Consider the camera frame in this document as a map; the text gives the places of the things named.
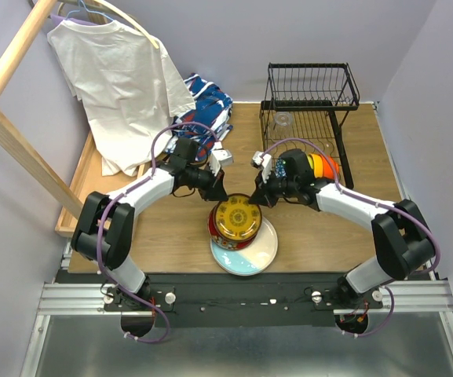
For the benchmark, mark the wooden clothes rack frame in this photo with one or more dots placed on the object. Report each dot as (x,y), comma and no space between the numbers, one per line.
(38,100)

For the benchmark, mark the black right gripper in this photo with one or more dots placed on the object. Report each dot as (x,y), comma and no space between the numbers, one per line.
(261,195)

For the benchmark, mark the red patterned bowl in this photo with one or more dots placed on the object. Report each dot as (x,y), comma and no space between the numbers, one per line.
(280,168)

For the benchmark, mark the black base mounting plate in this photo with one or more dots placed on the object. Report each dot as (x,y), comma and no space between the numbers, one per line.
(221,300)

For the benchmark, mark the white and blue plate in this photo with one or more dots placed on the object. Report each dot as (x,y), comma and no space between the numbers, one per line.
(254,258)

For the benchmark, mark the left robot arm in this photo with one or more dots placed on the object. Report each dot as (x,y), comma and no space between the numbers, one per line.
(104,230)

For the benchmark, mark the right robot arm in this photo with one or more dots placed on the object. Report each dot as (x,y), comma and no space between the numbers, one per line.
(402,239)

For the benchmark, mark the red floral plate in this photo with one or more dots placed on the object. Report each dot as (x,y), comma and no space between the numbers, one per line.
(231,245)

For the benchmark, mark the white t-shirt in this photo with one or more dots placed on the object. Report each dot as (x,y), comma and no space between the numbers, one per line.
(130,90)

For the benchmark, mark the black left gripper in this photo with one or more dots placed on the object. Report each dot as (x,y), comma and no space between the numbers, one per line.
(213,187)

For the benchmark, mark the clear faceted drinking glass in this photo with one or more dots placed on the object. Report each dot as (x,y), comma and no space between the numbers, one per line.
(282,127)

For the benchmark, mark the blue patterned cloth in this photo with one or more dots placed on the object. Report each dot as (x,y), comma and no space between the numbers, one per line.
(213,108)

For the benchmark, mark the black wire dish rack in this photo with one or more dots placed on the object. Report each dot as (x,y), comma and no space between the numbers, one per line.
(320,97)

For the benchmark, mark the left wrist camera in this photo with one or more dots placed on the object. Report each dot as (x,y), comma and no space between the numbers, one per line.
(219,158)

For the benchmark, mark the orange-red bowl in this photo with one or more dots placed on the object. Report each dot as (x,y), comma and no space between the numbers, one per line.
(330,169)

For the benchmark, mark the aluminium rail frame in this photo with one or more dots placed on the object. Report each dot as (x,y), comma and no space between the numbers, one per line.
(89,295)

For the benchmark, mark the yellow bowl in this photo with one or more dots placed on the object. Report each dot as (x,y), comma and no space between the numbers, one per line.
(316,163)

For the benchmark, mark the yellow patterned dark-rimmed plate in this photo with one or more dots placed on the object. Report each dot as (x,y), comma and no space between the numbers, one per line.
(237,219)

